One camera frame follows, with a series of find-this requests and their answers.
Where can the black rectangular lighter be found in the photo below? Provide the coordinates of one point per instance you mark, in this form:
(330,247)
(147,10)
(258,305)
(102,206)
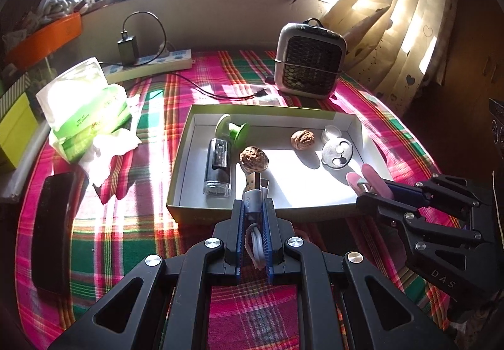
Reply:
(217,169)

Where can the lime green box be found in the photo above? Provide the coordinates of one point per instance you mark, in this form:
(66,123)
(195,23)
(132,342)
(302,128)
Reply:
(15,133)

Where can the green plastic spool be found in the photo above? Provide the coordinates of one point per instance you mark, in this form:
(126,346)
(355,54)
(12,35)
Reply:
(230,129)

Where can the small grey desk heater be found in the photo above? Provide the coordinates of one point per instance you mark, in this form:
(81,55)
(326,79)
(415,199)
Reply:
(309,59)

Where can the pink plastic tool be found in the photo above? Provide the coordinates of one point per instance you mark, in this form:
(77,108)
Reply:
(374,179)

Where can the brown wooden cabinet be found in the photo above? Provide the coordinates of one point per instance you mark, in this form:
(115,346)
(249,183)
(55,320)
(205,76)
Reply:
(472,59)

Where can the light brown walnut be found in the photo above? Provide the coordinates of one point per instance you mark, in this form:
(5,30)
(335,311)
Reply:
(302,140)

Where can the shallow cardboard box tray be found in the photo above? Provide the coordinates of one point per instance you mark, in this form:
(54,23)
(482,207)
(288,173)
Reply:
(299,184)

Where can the white power strip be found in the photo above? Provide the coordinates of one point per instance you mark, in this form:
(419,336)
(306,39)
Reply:
(157,62)

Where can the orange plastic tray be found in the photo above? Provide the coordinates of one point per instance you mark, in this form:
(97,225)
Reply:
(47,39)

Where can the loose white tissue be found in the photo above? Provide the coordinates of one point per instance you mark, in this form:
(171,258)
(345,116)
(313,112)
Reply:
(108,153)

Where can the small clear round container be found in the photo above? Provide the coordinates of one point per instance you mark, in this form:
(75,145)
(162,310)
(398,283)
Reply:
(332,133)

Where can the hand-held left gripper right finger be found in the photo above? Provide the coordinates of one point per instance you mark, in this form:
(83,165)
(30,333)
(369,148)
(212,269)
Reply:
(269,242)

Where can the striped box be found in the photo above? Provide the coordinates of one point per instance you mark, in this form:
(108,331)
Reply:
(13,92)

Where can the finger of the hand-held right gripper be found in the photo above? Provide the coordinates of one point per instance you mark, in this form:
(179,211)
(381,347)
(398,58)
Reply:
(405,192)
(393,212)

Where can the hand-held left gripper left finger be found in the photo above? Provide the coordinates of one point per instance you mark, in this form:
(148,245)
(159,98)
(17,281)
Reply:
(237,242)

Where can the plaid tablecloth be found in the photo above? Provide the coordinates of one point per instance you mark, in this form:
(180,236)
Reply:
(130,240)

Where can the grey round disc with buttons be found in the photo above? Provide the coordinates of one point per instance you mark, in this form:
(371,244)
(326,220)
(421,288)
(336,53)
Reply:
(336,155)

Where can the dark brown walnut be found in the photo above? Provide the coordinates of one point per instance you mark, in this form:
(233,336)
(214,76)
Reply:
(254,159)

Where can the black charger adapter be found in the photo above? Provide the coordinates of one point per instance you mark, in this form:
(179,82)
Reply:
(128,51)

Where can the green tissue pack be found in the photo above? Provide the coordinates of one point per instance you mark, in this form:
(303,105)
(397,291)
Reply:
(90,114)

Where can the cream heart print curtain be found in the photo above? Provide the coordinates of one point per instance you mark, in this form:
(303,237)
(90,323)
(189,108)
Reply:
(393,19)

